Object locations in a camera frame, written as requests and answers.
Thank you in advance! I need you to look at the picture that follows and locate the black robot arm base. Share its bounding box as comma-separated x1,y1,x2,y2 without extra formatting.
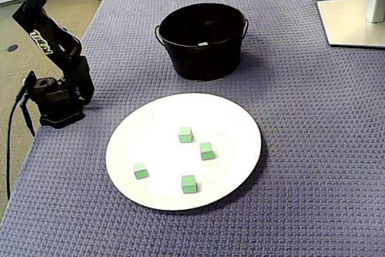
18,70,88,129

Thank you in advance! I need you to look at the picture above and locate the white round plate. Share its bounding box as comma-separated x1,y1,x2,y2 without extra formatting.
105,92,263,212

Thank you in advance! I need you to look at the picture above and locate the black metal bucket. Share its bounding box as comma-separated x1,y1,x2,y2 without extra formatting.
154,2,250,82

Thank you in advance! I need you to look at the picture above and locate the black table clamp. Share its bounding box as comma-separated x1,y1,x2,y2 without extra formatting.
19,96,36,137

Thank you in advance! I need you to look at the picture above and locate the white monitor stand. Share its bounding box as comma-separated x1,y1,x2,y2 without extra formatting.
316,0,385,49

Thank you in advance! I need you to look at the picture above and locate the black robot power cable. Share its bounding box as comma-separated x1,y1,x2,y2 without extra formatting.
5,87,26,201

